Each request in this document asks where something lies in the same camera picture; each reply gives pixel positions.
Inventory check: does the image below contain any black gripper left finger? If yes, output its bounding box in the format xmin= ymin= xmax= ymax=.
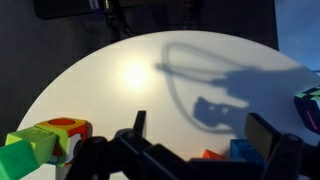
xmin=64 ymin=110 xmax=209 ymax=180

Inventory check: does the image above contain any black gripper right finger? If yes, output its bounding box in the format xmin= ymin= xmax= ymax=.
xmin=244 ymin=112 xmax=320 ymax=180

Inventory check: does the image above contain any blue translucent block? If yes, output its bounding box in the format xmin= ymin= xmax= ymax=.
xmin=229 ymin=138 xmax=266 ymax=167

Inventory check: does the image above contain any orange translucent block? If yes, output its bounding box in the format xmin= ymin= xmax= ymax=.
xmin=201 ymin=148 xmax=226 ymax=161

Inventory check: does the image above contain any checkered green black cube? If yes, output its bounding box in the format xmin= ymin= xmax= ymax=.
xmin=293 ymin=84 xmax=320 ymax=136

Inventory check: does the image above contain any large yellow purple cube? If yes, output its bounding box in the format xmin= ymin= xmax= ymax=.
xmin=34 ymin=117 xmax=93 ymax=180

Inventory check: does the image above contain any yellow-green cube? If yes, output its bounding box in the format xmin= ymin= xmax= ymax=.
xmin=4 ymin=125 xmax=70 ymax=166

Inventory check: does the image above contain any bright green translucent cube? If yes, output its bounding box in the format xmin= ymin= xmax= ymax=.
xmin=0 ymin=138 xmax=41 ymax=180

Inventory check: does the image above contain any black breadboard bench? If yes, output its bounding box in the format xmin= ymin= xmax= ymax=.
xmin=32 ymin=0 xmax=279 ymax=52

